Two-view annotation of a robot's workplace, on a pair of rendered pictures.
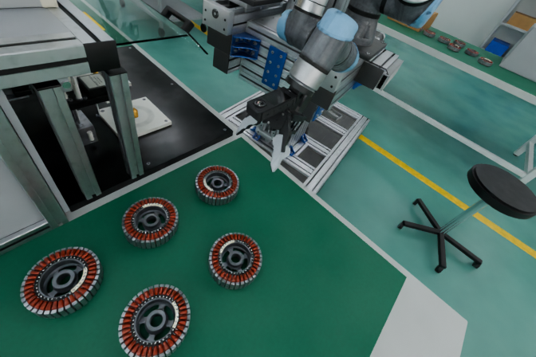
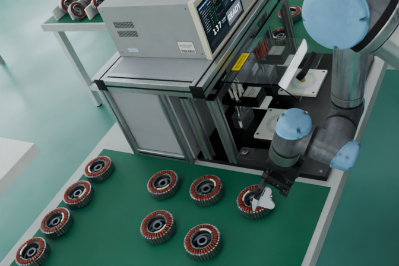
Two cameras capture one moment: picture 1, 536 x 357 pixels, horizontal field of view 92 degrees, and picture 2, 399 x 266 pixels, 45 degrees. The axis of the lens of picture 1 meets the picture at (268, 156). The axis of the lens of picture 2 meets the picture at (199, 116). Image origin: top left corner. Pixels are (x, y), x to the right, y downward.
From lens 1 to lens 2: 1.22 m
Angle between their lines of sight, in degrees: 73
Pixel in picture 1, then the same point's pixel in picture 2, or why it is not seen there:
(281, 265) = not seen: outside the picture
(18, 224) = (176, 150)
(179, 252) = (198, 215)
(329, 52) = (275, 141)
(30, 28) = (187, 72)
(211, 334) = (162, 255)
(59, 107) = (188, 107)
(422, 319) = not seen: outside the picture
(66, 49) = (183, 86)
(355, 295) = not seen: outside the picture
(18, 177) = (172, 129)
